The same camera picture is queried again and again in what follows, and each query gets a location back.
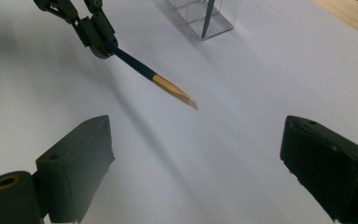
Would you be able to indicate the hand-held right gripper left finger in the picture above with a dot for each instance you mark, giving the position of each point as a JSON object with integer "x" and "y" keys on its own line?
{"x": 74, "y": 168}

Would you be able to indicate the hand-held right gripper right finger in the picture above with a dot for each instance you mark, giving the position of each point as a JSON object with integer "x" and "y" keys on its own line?
{"x": 332, "y": 168}

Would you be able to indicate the clear acrylic organizer box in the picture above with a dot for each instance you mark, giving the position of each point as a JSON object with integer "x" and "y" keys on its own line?
{"x": 220, "y": 18}

